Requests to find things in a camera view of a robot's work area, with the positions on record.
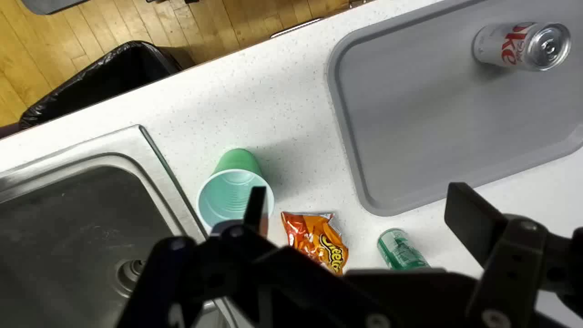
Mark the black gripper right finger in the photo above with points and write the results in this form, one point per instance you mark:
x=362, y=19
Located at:
x=475, y=221

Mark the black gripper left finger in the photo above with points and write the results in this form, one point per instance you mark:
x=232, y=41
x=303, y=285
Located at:
x=256, y=216

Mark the green soda can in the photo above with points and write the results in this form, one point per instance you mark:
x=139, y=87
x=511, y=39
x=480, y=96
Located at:
x=400, y=252

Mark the grey plastic tray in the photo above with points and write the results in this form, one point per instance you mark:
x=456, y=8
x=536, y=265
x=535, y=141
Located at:
x=418, y=112

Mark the silver diet coke can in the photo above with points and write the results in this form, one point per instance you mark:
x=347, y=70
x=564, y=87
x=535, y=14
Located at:
x=533, y=47

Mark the green plastic cup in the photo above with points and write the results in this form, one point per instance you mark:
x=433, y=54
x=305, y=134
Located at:
x=227, y=192

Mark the orange cheetos bag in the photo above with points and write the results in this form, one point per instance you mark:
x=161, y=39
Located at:
x=314, y=236

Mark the stainless steel double sink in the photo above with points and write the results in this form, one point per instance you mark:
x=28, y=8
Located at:
x=79, y=225

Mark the black trash bin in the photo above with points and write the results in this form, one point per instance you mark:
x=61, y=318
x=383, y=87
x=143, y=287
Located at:
x=125, y=68

